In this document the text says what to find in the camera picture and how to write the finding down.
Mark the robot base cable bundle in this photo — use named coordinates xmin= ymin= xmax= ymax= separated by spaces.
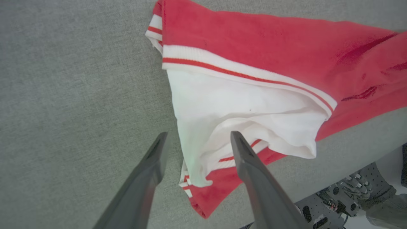
xmin=318 ymin=173 xmax=372 ymax=212

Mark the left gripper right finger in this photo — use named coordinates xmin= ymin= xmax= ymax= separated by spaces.
xmin=231 ymin=131 xmax=311 ymax=229

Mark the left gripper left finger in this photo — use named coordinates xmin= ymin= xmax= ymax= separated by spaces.
xmin=93 ymin=132 xmax=169 ymax=229

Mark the red and white shirt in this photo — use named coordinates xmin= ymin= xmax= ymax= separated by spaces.
xmin=145 ymin=0 xmax=407 ymax=219

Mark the grey fabric sofa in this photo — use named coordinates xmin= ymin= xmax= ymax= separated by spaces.
xmin=0 ymin=0 xmax=407 ymax=229

